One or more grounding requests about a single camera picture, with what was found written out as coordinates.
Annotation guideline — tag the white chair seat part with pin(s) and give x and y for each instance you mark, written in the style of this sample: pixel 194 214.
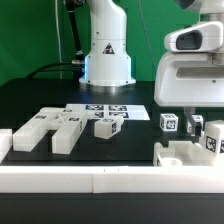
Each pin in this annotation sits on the white chair seat part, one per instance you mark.
pixel 181 153

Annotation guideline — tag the white tagged cube far right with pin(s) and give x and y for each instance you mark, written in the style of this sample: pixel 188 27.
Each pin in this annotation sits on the white tagged cube far right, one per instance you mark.
pixel 194 124

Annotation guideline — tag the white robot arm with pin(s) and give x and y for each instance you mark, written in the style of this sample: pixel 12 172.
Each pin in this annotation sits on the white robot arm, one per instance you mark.
pixel 108 66

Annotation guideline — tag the white chair back part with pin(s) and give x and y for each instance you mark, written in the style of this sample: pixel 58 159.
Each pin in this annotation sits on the white chair back part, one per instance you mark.
pixel 68 125

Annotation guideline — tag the white fence wall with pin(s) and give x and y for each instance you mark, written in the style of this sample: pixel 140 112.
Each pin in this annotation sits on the white fence wall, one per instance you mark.
pixel 5 142
pixel 62 179

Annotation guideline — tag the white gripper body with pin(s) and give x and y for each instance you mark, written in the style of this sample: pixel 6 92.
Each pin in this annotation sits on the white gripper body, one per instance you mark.
pixel 189 80

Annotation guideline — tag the white paper tag sheet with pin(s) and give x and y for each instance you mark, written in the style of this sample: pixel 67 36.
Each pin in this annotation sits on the white paper tag sheet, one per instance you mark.
pixel 128 112

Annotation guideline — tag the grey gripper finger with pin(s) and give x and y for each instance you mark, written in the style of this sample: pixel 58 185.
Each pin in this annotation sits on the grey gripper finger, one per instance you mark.
pixel 190 111

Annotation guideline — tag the white left fence wall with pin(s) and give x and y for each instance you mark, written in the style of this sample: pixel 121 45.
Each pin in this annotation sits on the white left fence wall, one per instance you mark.
pixel 5 142

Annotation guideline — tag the white front fence wall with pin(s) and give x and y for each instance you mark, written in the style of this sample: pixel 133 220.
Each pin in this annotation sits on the white front fence wall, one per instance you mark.
pixel 62 179

